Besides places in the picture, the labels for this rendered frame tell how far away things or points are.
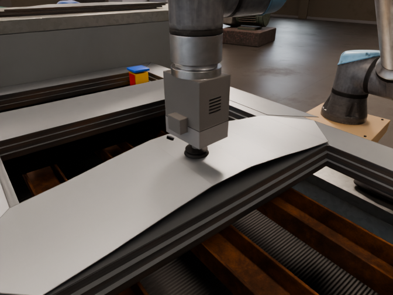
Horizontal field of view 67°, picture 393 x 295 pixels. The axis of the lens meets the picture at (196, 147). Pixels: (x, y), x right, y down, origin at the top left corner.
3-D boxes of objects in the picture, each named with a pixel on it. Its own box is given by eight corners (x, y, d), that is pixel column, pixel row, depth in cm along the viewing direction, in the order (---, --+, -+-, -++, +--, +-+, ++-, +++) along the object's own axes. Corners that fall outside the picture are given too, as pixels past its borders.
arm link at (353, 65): (343, 82, 109) (354, 44, 103) (381, 92, 100) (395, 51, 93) (324, 87, 103) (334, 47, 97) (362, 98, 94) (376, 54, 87)
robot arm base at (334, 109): (333, 106, 116) (340, 81, 111) (373, 118, 106) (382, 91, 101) (312, 113, 107) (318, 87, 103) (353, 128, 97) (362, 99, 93)
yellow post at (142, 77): (140, 124, 112) (135, 74, 103) (134, 120, 116) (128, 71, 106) (151, 121, 115) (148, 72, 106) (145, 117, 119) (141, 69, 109)
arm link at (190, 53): (193, 38, 37) (155, 31, 42) (193, 75, 39) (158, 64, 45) (234, 33, 41) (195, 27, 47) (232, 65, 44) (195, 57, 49)
